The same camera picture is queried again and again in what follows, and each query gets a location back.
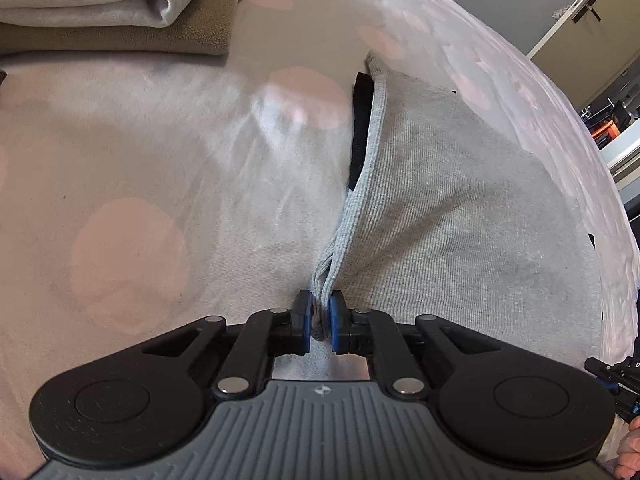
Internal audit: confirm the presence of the person's right hand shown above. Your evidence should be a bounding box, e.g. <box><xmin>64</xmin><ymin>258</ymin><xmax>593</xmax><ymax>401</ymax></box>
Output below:
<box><xmin>614</xmin><ymin>417</ymin><xmax>640</xmax><ymax>479</ymax></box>

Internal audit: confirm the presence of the stack of folded clothes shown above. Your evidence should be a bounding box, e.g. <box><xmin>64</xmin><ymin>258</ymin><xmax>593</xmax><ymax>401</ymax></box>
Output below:
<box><xmin>1</xmin><ymin>0</ymin><xmax>241</xmax><ymax>56</ymax></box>

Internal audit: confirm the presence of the grey black raglan shirt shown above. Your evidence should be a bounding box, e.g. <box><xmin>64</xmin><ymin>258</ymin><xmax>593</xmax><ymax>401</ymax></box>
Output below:
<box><xmin>271</xmin><ymin>49</ymin><xmax>606</xmax><ymax>380</ymax></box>

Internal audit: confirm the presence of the black door handle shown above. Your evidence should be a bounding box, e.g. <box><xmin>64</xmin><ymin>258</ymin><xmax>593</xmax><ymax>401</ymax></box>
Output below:
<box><xmin>572</xmin><ymin>0</ymin><xmax>602</xmax><ymax>24</ymax></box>

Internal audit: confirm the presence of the beige bedroom door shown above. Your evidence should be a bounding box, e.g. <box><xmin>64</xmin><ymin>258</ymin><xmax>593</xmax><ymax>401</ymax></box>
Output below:
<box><xmin>527</xmin><ymin>0</ymin><xmax>640</xmax><ymax>110</ymax></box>

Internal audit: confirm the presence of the pink dotted bed sheet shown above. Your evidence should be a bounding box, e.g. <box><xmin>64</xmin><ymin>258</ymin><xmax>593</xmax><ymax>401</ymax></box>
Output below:
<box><xmin>1</xmin><ymin>0</ymin><xmax>639</xmax><ymax>479</ymax></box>

